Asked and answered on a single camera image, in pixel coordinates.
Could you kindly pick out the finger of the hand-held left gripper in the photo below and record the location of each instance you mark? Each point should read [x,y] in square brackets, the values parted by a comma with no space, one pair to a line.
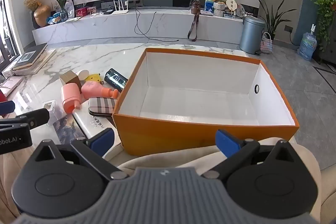
[36,116]
[7,108]

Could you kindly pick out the dried flower bunch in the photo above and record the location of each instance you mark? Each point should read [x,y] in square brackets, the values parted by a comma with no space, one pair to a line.
[32,2]

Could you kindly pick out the beige book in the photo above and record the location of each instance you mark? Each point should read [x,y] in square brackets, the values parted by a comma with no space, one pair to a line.
[43,60]

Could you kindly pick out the white router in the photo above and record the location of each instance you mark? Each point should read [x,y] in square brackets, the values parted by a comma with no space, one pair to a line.
[120,11]

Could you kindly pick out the wall socket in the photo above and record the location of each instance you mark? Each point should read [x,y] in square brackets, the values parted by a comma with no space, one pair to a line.
[288,28]

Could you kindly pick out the brown camera bag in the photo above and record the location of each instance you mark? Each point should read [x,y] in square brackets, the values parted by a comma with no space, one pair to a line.
[195,7]

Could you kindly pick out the red gift box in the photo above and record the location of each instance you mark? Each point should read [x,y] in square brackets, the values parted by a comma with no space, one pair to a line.
[80,12]

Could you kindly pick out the dark grey cabinet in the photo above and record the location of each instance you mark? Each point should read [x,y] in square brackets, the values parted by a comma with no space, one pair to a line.
[329,54]

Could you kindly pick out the red object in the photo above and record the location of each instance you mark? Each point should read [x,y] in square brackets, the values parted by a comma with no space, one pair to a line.
[2,96]

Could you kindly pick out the picture card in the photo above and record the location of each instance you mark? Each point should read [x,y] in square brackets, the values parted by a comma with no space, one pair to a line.
[65,128]

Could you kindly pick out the white woven basket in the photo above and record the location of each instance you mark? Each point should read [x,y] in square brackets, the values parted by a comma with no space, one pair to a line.
[219,9]

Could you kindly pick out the pink flat box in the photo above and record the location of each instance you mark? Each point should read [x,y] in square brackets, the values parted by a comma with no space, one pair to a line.
[10,85]

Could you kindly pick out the grey pedal trash can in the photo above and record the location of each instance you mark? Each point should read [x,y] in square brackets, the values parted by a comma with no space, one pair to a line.
[250,35]

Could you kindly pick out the plaid zip case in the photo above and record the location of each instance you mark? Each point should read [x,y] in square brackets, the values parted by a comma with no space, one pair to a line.
[102,106]

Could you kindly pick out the woven handbag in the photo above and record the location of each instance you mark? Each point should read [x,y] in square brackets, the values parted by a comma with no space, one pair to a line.
[267,45]

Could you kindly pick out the brown cardboard box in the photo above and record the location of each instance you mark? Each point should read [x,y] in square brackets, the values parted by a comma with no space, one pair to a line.
[69,79]

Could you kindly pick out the green plant in glass vase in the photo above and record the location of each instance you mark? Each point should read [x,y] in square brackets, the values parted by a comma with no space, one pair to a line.
[63,1]

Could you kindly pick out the beige cushion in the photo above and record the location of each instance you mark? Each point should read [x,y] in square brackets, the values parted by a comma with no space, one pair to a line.
[168,158]

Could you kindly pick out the dark green bottle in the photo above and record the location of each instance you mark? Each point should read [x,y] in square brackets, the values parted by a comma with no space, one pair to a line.
[115,79]

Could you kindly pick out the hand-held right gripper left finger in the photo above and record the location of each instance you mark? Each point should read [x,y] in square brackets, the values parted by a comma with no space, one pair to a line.
[101,140]

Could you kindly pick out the clear box with gold item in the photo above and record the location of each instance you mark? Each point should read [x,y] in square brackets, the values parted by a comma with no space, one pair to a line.
[53,109]

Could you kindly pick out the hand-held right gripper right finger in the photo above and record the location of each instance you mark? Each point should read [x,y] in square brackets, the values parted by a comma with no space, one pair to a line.
[227,142]

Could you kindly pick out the blue snack packet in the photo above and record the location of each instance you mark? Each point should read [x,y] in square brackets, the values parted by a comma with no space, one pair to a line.
[54,19]

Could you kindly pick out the blue water jug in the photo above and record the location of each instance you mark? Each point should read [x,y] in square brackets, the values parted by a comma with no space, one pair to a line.
[307,45]

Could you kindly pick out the gold vase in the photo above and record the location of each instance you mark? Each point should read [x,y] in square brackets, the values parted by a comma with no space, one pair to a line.
[42,16]

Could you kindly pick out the pink soft packet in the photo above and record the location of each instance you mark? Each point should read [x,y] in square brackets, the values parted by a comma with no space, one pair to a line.
[69,96]

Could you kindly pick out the orange storage box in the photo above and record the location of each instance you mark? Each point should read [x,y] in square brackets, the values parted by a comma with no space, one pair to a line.
[147,134]

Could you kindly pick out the small white box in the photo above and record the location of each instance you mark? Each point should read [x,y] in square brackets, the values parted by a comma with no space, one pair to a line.
[10,71]

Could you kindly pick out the decorative plate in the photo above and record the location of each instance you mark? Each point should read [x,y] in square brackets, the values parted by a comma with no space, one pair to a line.
[240,11]

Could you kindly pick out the dark cabinet with ivy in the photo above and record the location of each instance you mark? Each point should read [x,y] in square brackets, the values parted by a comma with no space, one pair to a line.
[326,8]

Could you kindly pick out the round paper fan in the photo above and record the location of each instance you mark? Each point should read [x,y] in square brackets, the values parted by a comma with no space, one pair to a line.
[231,3]

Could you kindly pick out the snake plant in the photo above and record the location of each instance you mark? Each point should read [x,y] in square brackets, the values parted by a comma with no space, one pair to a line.
[273,22]

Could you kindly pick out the marble television console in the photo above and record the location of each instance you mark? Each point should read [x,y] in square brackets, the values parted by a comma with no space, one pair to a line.
[162,24]

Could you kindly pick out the yellow toy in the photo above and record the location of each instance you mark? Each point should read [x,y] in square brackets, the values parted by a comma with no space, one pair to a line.
[93,78]

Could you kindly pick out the pink gift box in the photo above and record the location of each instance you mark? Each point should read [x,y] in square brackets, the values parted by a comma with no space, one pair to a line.
[91,10]

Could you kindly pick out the dark hardcover book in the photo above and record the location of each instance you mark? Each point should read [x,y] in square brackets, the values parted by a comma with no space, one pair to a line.
[29,56]

